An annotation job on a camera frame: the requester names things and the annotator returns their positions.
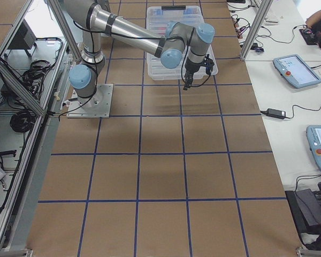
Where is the clear plastic storage box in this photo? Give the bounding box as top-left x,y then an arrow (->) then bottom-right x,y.
147,6 -> 218,72

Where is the aluminium frame post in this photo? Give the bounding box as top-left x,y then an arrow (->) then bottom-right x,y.
240,0 -> 273,61

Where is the clear plastic box lid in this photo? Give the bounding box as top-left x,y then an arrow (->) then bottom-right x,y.
146,16 -> 217,81

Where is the black box latch handle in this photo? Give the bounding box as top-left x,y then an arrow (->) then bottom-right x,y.
161,5 -> 186,11

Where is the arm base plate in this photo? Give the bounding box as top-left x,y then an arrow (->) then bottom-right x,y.
66,84 -> 113,118

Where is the black power adapter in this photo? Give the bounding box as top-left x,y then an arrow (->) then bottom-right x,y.
266,108 -> 286,119

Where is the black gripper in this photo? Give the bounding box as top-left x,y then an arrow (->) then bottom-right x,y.
183,57 -> 203,90

